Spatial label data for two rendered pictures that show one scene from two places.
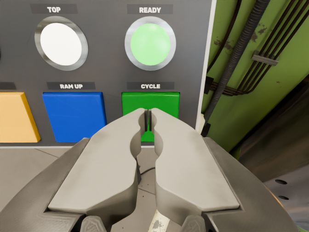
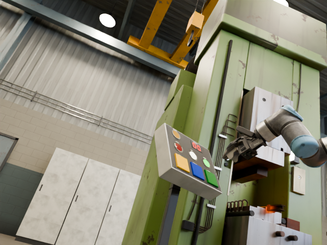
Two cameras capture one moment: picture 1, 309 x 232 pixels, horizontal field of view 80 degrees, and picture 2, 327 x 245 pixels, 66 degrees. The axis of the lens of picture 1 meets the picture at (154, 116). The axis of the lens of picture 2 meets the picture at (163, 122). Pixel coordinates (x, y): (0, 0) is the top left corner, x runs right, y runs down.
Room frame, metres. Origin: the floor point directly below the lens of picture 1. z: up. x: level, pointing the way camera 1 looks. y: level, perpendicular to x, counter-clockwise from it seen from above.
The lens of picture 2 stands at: (-0.71, 0.89, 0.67)
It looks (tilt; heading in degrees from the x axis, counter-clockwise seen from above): 25 degrees up; 327
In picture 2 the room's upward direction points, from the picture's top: 16 degrees clockwise
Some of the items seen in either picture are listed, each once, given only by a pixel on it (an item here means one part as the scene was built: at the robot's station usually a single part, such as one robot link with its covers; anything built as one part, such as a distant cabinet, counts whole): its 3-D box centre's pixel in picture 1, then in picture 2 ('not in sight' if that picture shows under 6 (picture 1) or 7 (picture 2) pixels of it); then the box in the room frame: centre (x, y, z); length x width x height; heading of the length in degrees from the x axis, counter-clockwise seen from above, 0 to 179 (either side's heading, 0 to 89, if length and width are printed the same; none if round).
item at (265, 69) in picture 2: not in sight; (253, 86); (0.42, -0.62, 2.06); 0.44 x 0.41 x 0.47; 156
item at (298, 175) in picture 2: not in sight; (298, 180); (0.10, -0.78, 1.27); 0.09 x 0.02 x 0.17; 66
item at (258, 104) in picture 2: not in sight; (259, 131); (0.28, -0.56, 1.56); 0.42 x 0.39 x 0.40; 156
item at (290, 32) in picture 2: not in sight; (258, 42); (0.44, -0.63, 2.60); 0.99 x 0.60 x 0.60; 66
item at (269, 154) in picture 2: not in sight; (250, 161); (0.30, -0.52, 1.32); 0.42 x 0.20 x 0.10; 156
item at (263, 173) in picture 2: not in sight; (248, 174); (0.33, -0.56, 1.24); 0.30 x 0.07 x 0.06; 156
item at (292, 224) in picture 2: not in sight; (285, 225); (0.09, -0.63, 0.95); 0.12 x 0.09 x 0.07; 156
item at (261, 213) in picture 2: not in sight; (244, 216); (0.30, -0.52, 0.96); 0.42 x 0.20 x 0.09; 156
